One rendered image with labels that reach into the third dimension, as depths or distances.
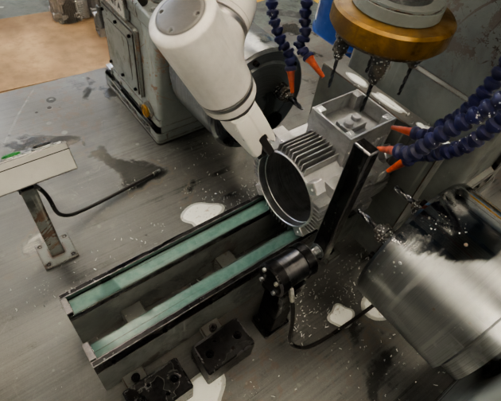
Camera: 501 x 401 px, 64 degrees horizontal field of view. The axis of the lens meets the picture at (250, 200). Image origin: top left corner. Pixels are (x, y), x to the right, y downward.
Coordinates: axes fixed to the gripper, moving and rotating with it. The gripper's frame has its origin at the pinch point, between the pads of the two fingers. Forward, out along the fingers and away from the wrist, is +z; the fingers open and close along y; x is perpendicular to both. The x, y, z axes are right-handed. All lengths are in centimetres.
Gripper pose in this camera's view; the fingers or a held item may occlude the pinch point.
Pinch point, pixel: (259, 146)
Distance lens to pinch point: 73.1
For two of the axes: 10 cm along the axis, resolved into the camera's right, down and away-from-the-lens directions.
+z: 3.0, 3.5, 8.9
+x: 7.4, -6.7, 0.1
